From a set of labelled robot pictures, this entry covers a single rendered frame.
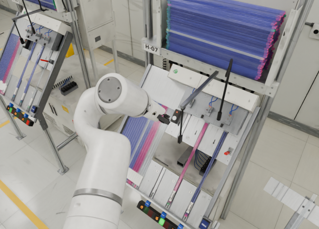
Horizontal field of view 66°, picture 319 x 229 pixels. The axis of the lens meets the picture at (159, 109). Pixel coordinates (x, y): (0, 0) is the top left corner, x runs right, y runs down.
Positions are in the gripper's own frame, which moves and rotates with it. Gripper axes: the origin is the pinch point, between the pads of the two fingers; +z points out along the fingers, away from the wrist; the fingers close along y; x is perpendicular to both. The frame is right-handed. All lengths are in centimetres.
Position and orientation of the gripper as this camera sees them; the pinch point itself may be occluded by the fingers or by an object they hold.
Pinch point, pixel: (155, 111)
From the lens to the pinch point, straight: 84.0
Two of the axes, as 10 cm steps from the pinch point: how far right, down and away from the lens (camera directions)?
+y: -7.5, -5.5, 3.5
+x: -5.7, 8.2, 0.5
